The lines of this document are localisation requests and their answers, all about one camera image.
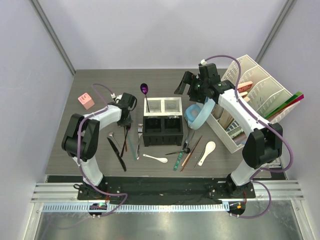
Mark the green and magenta folders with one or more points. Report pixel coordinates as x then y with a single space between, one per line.
294 98

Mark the large white ceramic spoon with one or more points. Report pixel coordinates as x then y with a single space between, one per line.
209 148

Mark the small black spoon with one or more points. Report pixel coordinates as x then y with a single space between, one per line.
184 151

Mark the light blue headphones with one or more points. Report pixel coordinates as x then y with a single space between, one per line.
196 115

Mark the white slotted utensil caddy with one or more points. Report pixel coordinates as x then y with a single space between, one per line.
162 107

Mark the black knife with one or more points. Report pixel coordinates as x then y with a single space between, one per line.
117 154

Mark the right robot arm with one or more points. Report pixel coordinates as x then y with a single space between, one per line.
263 144

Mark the rose gold fork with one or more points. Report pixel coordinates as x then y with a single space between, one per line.
125 139

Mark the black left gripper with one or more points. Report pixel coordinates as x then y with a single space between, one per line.
124 123

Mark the small white ceramic spoon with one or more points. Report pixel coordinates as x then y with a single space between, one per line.
160 159

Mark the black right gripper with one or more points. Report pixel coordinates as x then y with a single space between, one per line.
187 79

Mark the pink cube power adapter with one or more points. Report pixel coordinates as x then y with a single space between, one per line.
86 101

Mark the aluminium frame rail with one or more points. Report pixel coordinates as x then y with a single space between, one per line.
63 197

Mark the black mounting base plate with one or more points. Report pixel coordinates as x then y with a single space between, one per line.
175 190

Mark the silver chopstick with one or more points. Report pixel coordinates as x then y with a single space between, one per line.
201 155

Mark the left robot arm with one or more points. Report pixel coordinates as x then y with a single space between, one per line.
81 137

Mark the red book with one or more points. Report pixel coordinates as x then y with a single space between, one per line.
244 87

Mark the white desk file organizer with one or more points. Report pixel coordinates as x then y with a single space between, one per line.
265 95

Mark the black slotted utensil caddy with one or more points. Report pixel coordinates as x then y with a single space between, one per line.
162 130

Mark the rose gold chopstick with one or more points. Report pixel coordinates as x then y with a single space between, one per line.
191 151

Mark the teal chopstick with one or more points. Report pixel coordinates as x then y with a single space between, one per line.
131 147

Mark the dark brown chopstick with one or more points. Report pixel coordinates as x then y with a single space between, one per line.
190 157

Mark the purple iridescent spoon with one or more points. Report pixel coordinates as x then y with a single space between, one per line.
144 89

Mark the silver spoon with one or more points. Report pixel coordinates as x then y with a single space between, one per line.
113 140

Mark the green patterned chopstick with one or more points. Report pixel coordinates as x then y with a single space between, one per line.
178 160

